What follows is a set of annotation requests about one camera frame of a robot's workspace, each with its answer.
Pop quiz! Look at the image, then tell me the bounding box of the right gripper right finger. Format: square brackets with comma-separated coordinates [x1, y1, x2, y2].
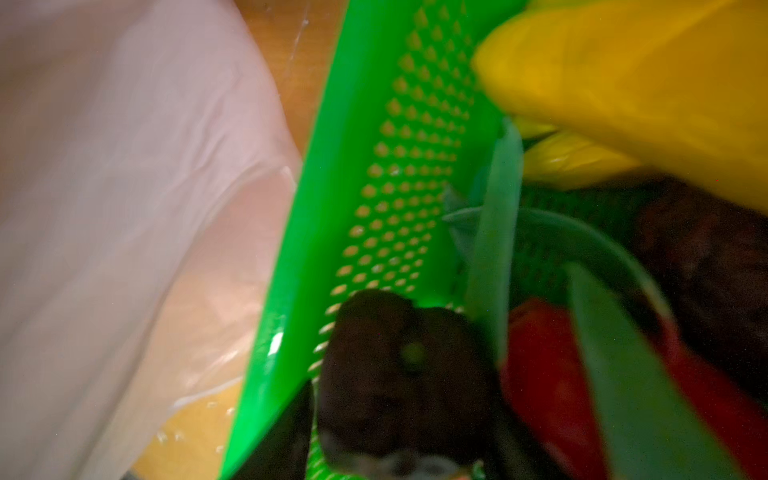
[485, 401, 568, 480]

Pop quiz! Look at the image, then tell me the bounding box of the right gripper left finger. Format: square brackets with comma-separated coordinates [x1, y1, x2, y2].
[230, 380, 315, 480]

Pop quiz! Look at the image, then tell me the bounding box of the dark round fake mangosteen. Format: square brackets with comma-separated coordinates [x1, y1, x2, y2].
[316, 289, 498, 479]

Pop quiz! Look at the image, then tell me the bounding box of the pink printed plastic bag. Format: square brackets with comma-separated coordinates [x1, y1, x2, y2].
[1, 1, 301, 479]

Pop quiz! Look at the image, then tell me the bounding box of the red fake dragon fruit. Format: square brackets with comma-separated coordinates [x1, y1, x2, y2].
[444, 121, 767, 479]

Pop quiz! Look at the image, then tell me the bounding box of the dark brown fake date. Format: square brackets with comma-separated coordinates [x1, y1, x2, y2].
[633, 182, 767, 401]

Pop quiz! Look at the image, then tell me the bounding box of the yellow fake banana bunch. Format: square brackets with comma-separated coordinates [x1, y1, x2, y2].
[472, 1, 767, 212]

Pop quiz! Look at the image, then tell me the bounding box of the green plastic perforated basket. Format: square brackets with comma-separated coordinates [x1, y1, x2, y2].
[218, 0, 661, 480]

